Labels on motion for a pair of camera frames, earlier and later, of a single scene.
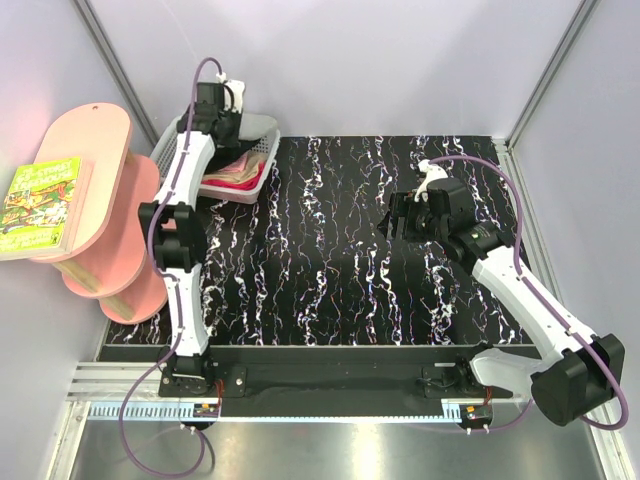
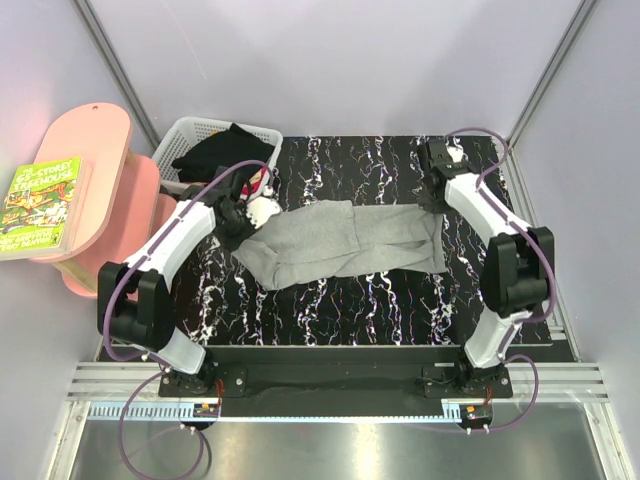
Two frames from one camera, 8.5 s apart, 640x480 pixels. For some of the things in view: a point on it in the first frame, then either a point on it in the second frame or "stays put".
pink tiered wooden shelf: x=110 y=267 stays put
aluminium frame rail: x=105 y=381 stays put
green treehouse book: x=44 y=208 stays put
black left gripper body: x=232 y=122 to x=230 y=234
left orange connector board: x=206 y=410 stays put
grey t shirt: x=254 y=126 to x=314 y=239
